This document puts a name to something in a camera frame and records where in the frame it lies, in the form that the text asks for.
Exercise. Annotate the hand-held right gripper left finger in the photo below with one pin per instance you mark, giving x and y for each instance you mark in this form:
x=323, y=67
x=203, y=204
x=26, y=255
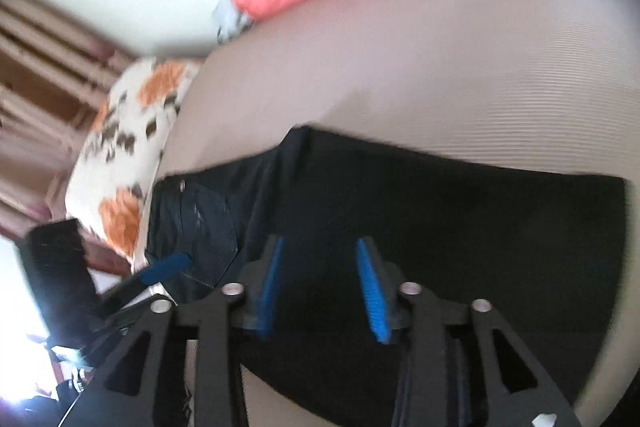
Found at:
x=269, y=292

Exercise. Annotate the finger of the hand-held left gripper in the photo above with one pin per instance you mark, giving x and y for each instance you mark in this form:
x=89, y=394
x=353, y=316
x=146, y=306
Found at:
x=120, y=324
x=165, y=268

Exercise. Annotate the white floral pillow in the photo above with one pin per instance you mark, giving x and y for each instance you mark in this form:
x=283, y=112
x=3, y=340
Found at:
x=130, y=157

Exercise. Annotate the black pants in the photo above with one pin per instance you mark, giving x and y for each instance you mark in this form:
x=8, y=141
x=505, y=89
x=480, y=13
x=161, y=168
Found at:
x=450, y=217

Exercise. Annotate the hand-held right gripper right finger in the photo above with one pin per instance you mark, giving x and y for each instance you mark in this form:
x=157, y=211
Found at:
x=372, y=292

